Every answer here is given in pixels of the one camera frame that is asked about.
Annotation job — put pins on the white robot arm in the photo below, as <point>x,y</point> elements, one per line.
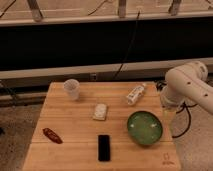
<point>187,81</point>

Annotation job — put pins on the white sponge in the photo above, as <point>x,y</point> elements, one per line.
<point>100,112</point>

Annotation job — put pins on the white plastic bottle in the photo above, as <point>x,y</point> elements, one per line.
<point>135,94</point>

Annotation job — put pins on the wooden cutting board table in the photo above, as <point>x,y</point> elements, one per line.
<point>73,122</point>

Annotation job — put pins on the black smartphone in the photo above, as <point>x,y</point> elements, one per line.
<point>104,153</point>

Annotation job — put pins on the green bowl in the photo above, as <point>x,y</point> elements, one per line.
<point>144,128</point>

